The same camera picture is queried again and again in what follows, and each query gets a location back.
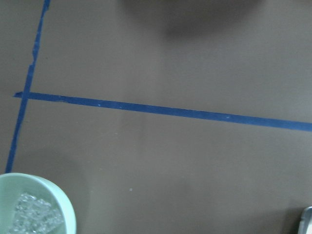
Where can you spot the metal ice scoop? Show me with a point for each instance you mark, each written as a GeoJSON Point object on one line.
{"type": "Point", "coordinates": [305, 225]}

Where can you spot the green bowl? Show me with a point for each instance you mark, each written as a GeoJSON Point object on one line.
{"type": "Point", "coordinates": [30, 204]}

